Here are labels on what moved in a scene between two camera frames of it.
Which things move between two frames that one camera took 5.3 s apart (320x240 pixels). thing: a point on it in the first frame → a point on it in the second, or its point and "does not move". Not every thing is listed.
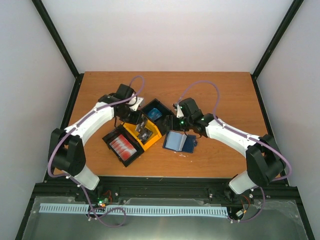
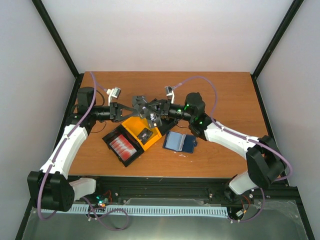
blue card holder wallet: x=180 y=142 does not move
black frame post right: x=290 y=16 does not move
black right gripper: x=170 y=123 → x=164 y=107
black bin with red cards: x=124 y=145 does not move
